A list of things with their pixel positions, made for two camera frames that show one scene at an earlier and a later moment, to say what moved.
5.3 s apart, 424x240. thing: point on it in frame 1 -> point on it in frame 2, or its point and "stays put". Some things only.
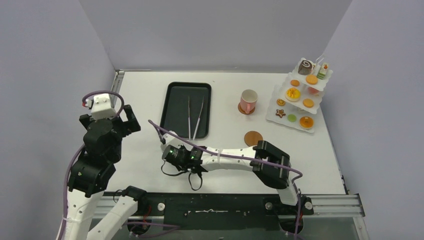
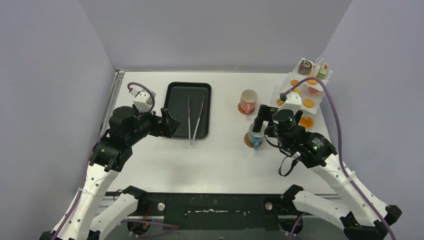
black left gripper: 132,124 -> 167,128
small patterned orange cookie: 281,102 stays put
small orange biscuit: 295,82 stays put
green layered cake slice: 322,72 stays put
